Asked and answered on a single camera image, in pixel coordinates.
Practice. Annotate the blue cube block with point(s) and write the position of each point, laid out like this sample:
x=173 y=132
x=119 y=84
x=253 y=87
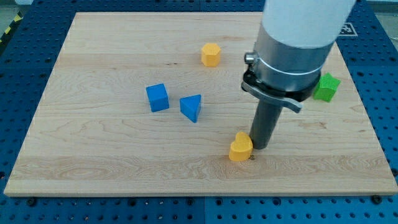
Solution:
x=158 y=97

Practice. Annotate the yellow hexagon block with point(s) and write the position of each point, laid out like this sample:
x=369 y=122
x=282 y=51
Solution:
x=210 y=54

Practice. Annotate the yellow heart block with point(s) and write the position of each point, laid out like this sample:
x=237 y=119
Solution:
x=241 y=148

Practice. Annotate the blue triangle block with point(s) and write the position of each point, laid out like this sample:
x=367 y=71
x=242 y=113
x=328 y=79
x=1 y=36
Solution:
x=190 y=106

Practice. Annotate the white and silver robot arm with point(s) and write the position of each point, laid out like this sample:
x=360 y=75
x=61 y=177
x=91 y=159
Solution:
x=293 y=42

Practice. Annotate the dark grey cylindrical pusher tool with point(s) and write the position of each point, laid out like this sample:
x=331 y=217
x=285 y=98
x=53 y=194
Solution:
x=264 y=123

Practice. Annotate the yellow black hazard tape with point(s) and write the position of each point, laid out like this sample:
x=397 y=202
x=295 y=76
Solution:
x=11 y=28

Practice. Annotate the light wooden board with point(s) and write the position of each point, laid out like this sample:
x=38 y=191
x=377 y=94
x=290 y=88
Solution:
x=94 y=134

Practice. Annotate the white fiducial marker tag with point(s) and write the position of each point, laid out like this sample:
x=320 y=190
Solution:
x=348 y=30

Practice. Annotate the green star block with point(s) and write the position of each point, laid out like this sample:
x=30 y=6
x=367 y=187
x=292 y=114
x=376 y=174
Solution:
x=326 y=88

